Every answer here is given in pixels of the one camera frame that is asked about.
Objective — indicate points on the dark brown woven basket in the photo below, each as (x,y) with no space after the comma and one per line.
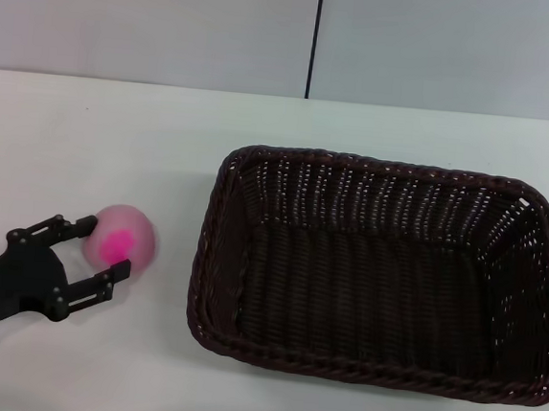
(368,290)

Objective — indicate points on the black vertical wall strip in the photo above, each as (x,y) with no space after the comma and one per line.
(314,36)

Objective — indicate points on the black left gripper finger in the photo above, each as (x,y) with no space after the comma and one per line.
(41,232)
(86,290)

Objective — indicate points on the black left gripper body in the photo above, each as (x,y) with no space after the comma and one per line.
(13,279)

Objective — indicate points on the translucent pink ball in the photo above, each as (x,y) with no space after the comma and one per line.
(125,238)

